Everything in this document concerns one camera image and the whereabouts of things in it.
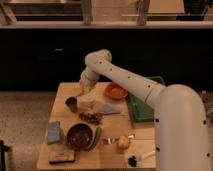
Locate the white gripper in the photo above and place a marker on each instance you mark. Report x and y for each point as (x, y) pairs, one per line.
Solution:
(88, 80)

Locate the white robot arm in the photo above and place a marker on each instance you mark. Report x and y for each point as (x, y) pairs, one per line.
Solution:
(181, 131)

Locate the white paper cup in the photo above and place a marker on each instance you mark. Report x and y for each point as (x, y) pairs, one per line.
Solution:
(87, 100)

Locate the dark metal cup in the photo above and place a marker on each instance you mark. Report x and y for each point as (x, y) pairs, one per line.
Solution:
(71, 102)

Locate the orange bowl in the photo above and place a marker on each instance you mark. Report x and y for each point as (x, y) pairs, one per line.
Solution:
(114, 91)

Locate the brown grape bunch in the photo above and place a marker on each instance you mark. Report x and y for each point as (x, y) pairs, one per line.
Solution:
(91, 118)

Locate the green cucumber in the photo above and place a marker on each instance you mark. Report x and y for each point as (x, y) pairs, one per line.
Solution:
(95, 140)

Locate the dark red bowl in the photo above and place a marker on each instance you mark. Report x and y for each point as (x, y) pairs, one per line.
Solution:
(79, 136)

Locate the blue sponge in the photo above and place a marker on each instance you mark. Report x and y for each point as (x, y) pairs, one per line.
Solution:
(54, 133)

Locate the green plastic tray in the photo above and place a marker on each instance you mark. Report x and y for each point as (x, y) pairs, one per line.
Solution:
(139, 110)

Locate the brown wooden block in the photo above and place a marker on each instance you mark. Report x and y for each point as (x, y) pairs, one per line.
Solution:
(63, 156)

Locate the black white brush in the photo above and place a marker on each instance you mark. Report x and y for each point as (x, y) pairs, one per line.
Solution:
(135, 161)

